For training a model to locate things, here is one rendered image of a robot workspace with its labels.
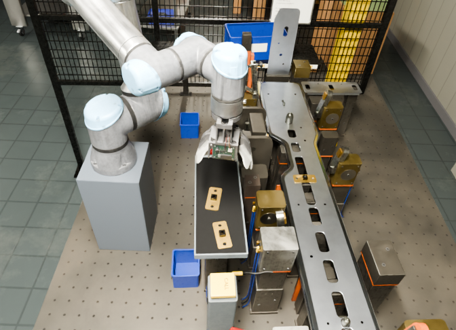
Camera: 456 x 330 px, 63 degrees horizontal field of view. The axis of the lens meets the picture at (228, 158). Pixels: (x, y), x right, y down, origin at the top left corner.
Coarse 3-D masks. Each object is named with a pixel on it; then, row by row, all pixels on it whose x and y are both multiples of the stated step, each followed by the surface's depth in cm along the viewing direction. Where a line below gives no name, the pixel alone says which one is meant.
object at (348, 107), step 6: (348, 96) 186; (354, 96) 186; (348, 102) 189; (354, 102) 189; (348, 108) 192; (342, 114) 195; (348, 114) 194; (342, 120) 197; (342, 126) 200; (342, 132) 203
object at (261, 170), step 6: (252, 168) 129; (258, 168) 129; (264, 168) 129; (240, 174) 131; (246, 174) 127; (252, 174) 127; (258, 174) 127; (264, 174) 128; (240, 180) 130; (264, 180) 127; (264, 186) 129
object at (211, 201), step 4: (212, 188) 111; (216, 188) 111; (220, 188) 111; (208, 192) 109; (212, 192) 109; (216, 192) 110; (220, 192) 110; (208, 196) 108; (212, 196) 108; (216, 196) 107; (220, 196) 108; (208, 200) 107; (212, 200) 107; (216, 200) 107; (208, 204) 106; (212, 204) 106; (216, 204) 106; (208, 208) 105; (212, 208) 105; (216, 208) 105
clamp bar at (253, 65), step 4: (252, 60) 156; (252, 64) 154; (256, 64) 156; (260, 64) 155; (252, 68) 155; (252, 72) 156; (252, 76) 158; (256, 76) 158; (252, 80) 159; (256, 80) 159; (252, 84) 161; (256, 84) 161; (252, 88) 162; (256, 88) 162; (256, 92) 164
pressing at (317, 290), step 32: (288, 96) 177; (288, 128) 159; (288, 160) 145; (320, 160) 146; (288, 192) 133; (320, 192) 134; (288, 224) 124; (320, 256) 114; (352, 256) 115; (320, 288) 107; (352, 288) 107; (320, 320) 100; (352, 320) 101
